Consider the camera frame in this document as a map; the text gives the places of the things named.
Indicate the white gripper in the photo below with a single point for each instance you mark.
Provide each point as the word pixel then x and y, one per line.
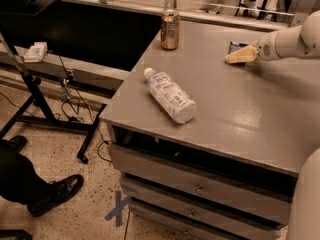
pixel 266 48

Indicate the dark blue snack bar wrapper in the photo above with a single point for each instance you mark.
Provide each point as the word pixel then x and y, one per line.
pixel 234 46

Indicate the gold soda can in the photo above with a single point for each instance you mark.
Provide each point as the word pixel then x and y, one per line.
pixel 170 27

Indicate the clear plastic water bottle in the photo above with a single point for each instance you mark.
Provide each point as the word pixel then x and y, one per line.
pixel 173 99

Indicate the grey drawer cabinet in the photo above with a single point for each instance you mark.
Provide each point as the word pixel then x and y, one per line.
pixel 246 166

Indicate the small white box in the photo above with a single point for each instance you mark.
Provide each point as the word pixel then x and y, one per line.
pixel 36 52

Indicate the black desk top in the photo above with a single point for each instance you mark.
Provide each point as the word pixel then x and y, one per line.
pixel 20 18

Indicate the black leather shoe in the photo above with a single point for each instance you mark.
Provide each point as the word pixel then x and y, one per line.
pixel 63 191

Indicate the black trouser leg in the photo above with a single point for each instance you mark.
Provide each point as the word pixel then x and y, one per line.
pixel 18 179

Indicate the black metal stand frame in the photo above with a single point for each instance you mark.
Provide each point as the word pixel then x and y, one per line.
pixel 37 98

